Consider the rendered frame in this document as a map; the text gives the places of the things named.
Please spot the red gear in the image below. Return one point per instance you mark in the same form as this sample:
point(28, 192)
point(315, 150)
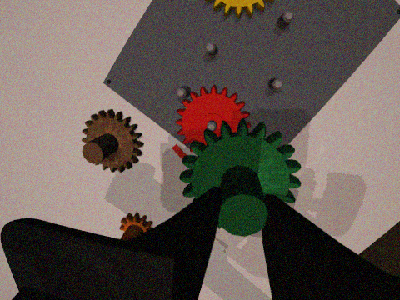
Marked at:
point(209, 106)

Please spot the orange gear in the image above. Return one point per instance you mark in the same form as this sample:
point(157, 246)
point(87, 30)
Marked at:
point(134, 225)

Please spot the green gear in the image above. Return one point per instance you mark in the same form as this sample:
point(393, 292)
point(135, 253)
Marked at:
point(247, 166)

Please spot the brown toothed gear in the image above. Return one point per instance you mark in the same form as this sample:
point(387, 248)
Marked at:
point(111, 140)

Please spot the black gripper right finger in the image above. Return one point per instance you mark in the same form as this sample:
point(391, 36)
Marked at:
point(305, 263)

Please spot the red curved arrow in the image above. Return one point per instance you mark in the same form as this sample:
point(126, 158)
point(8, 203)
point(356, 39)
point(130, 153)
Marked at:
point(179, 151)

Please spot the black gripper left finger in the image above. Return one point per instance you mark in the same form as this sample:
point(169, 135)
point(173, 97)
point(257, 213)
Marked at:
point(167, 262)

